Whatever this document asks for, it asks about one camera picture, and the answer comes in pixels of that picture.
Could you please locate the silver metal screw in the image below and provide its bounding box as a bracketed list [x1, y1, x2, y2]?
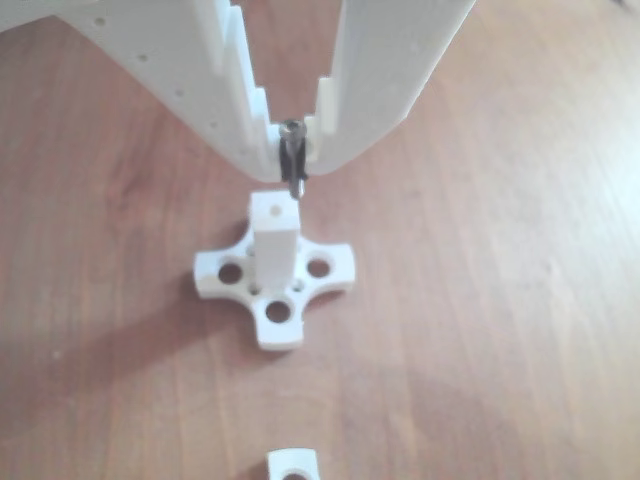
[278, 118, 310, 200]

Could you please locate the white cross-base post stand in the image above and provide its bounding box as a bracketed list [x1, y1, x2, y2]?
[266, 448, 321, 480]
[193, 192, 357, 354]

